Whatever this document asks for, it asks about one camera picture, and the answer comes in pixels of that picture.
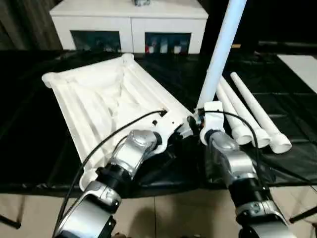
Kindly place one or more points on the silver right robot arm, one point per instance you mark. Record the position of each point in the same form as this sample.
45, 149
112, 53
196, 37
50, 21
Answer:
235, 158

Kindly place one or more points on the dark patterned ornament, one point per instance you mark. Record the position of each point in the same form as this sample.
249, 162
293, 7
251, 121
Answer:
141, 2

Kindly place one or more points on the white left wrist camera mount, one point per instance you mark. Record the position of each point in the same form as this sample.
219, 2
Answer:
168, 124

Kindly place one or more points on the white flat board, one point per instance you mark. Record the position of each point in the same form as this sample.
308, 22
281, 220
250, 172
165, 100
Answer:
299, 69

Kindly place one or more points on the black mat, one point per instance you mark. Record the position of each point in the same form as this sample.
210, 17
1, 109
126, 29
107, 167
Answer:
29, 124

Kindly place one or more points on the white cabinet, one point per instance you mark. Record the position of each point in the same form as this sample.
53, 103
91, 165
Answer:
123, 15

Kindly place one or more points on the small white bottle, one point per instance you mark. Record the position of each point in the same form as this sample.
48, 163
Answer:
163, 47
151, 49
177, 49

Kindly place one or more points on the grey curtain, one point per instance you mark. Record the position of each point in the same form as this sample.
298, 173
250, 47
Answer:
24, 24

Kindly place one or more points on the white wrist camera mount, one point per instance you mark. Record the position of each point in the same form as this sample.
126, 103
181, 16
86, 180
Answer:
213, 119
168, 124

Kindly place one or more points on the white plastic table leg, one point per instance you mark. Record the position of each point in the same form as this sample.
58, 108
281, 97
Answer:
242, 109
227, 111
218, 62
256, 109

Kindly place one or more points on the black folding table frame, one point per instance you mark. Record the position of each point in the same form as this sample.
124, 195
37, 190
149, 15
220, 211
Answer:
302, 215

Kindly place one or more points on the black side table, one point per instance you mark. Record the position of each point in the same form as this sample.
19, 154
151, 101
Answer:
287, 45

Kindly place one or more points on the white plastic table top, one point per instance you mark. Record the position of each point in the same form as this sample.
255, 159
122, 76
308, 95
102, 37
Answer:
86, 99

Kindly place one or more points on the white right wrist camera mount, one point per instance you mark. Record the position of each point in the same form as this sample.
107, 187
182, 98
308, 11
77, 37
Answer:
213, 119

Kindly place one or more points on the small red item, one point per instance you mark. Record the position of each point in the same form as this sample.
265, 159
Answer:
146, 48

